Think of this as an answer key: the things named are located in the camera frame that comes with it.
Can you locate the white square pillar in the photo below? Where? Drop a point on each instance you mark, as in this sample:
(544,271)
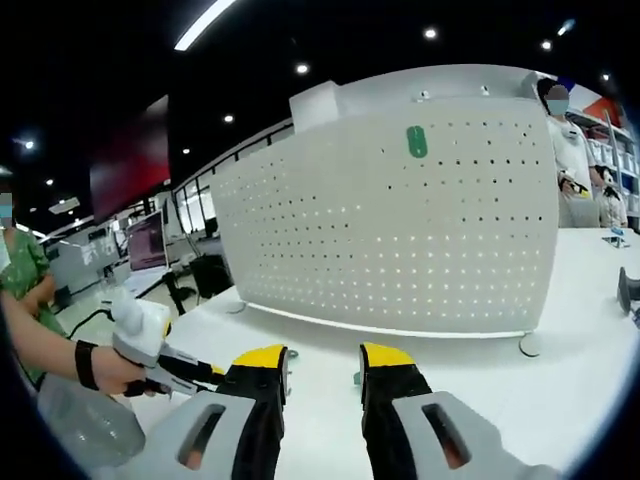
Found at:
(315,107)

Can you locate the white perforated mounting plate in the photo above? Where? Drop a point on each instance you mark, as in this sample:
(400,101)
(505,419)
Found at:
(375,240)

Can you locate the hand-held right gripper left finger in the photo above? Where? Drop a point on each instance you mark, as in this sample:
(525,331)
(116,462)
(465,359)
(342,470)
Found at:
(250,425)

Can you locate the large dark red screen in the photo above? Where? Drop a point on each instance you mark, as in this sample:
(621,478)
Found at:
(130,160)

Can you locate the clear plastic container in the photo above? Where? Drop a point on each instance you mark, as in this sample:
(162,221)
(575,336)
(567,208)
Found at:
(90,425)

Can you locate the long ceiling light strip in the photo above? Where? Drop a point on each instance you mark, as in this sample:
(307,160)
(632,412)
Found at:
(205,24)

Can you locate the dark grey stand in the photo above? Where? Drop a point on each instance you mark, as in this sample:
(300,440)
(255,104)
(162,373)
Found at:
(627,290)

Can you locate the person's left hand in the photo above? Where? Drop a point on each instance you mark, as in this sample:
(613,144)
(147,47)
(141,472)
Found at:
(115,372)

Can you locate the group of round ceiling lights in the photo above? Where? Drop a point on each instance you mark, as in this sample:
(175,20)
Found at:
(302,68)

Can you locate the storage shelf with white boxes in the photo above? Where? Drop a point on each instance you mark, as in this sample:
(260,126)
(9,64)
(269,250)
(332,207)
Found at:
(620,155)

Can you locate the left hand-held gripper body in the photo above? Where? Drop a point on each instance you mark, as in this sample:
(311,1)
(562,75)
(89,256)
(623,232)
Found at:
(140,330)

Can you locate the black box-shaped object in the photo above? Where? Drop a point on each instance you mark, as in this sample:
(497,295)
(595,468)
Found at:
(210,277)

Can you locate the computer monitor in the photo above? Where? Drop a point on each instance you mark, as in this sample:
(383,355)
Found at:
(146,245)

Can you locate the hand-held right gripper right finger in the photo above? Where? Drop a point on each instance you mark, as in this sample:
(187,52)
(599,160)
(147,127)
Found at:
(395,425)

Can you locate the ceiling air vent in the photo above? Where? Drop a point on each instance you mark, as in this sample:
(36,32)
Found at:
(65,205)

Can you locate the person's green-clothed body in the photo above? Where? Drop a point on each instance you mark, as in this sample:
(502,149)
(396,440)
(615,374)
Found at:
(25,265)

